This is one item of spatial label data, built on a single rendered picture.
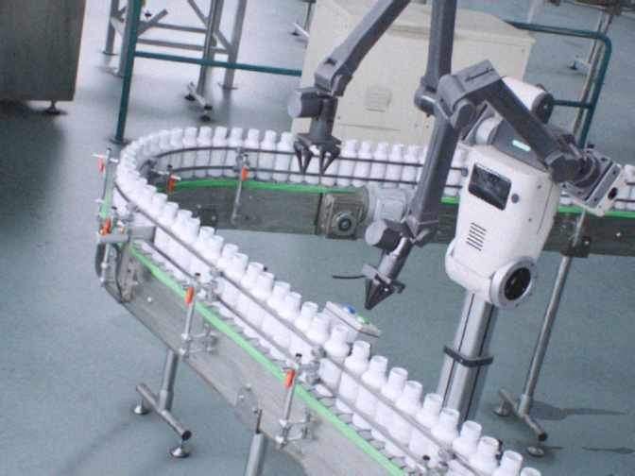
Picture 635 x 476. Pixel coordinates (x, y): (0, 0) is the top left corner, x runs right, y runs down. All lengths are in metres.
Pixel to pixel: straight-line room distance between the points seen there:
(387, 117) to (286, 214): 2.63
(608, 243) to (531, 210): 1.73
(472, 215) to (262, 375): 0.72
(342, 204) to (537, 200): 1.18
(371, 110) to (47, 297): 2.22
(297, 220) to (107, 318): 1.35
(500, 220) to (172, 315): 0.91
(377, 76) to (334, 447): 4.18
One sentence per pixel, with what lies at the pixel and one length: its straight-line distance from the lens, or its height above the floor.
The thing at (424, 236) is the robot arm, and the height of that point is 1.36.
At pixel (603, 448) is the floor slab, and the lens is 5.39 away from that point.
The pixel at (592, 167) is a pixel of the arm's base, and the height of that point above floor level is 1.57.
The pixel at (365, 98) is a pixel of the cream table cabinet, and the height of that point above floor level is 0.74.
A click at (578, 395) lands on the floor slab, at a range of 5.78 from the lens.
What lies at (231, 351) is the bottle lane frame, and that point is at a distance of 3.19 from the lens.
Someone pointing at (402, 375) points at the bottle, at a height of 1.16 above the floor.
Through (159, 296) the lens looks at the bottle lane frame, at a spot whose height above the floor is 0.94.
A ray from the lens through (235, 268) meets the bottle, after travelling 3.20.
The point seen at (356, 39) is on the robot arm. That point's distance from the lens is 3.14.
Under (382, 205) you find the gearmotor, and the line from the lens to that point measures 4.32.
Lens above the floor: 2.34
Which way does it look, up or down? 20 degrees down
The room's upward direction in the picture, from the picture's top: 12 degrees clockwise
